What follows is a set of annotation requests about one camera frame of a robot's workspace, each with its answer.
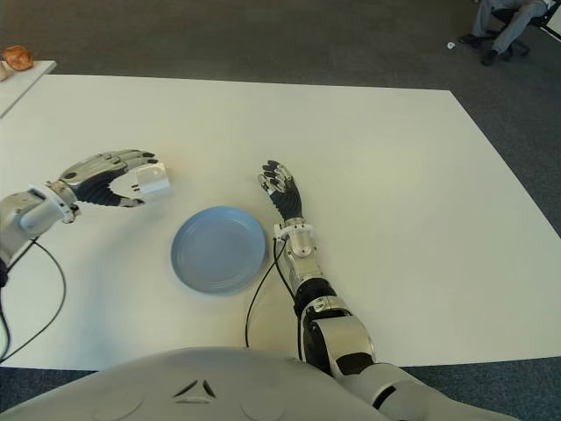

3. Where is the red brown fruit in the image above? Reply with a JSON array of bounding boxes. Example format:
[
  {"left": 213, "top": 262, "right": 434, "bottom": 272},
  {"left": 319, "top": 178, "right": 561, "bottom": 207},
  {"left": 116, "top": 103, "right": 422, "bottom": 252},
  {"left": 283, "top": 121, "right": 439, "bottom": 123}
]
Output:
[{"left": 2, "top": 45, "right": 35, "bottom": 71}]

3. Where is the seated person in grey trousers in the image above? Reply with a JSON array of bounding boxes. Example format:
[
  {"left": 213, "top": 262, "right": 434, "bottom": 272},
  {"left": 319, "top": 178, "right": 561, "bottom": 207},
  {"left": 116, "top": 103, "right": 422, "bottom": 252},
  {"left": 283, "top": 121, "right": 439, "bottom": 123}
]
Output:
[{"left": 458, "top": 0, "right": 551, "bottom": 67}]

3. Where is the blue round plate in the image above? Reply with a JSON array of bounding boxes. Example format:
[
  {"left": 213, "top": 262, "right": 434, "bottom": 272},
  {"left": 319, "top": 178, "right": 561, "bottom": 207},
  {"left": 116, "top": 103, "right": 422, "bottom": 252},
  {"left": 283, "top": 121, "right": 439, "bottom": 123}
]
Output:
[{"left": 169, "top": 205, "right": 267, "bottom": 295}]

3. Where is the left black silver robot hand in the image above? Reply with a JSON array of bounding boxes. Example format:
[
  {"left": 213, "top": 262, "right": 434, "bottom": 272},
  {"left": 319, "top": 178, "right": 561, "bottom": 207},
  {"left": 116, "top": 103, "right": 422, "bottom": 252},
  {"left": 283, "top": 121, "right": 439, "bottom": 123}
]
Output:
[{"left": 46, "top": 148, "right": 158, "bottom": 211}]

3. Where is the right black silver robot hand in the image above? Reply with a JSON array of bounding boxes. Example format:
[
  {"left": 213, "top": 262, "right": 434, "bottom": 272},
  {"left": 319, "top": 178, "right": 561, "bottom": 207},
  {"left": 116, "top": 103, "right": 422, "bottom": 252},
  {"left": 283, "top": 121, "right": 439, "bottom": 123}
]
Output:
[{"left": 257, "top": 160, "right": 304, "bottom": 224}]

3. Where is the grey robot torso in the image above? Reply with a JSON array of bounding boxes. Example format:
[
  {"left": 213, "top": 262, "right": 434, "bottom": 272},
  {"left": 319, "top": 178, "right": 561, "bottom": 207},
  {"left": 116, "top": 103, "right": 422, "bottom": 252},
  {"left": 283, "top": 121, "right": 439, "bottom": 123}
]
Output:
[{"left": 0, "top": 346, "right": 382, "bottom": 421}]

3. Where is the white cube charger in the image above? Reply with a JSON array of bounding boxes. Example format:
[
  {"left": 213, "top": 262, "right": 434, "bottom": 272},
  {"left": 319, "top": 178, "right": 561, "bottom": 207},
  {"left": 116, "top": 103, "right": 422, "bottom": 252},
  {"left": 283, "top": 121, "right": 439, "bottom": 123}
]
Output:
[{"left": 130, "top": 161, "right": 172, "bottom": 196}]

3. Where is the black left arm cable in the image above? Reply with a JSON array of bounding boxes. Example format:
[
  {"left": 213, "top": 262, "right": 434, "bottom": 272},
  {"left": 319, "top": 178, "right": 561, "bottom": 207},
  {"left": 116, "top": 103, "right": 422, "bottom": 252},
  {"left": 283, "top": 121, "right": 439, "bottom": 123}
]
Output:
[{"left": 0, "top": 236, "right": 67, "bottom": 363}]

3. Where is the black office chair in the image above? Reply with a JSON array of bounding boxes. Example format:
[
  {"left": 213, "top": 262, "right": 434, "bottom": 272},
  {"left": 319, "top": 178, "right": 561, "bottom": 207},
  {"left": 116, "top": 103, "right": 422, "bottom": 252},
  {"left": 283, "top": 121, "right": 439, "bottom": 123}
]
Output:
[{"left": 472, "top": 3, "right": 532, "bottom": 58}]

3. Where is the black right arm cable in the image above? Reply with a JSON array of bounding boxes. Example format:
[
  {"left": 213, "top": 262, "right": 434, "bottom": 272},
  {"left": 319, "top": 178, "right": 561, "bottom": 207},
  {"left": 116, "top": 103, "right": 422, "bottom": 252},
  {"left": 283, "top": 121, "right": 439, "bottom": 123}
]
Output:
[{"left": 245, "top": 239, "right": 308, "bottom": 361}]

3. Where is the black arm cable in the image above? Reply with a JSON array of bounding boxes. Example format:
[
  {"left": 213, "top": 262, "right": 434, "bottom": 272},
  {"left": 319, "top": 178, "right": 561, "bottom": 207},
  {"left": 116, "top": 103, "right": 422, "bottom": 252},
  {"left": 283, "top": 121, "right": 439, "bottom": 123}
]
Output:
[
  {"left": 245, "top": 239, "right": 308, "bottom": 361},
  {"left": 0, "top": 236, "right": 67, "bottom": 363}
]

